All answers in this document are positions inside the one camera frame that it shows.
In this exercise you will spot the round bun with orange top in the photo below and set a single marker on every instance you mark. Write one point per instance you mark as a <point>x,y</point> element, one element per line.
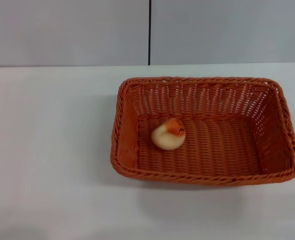
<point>166,137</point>

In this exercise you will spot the orange woven wicker basket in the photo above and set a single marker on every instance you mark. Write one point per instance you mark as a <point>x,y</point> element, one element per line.
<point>225,150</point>

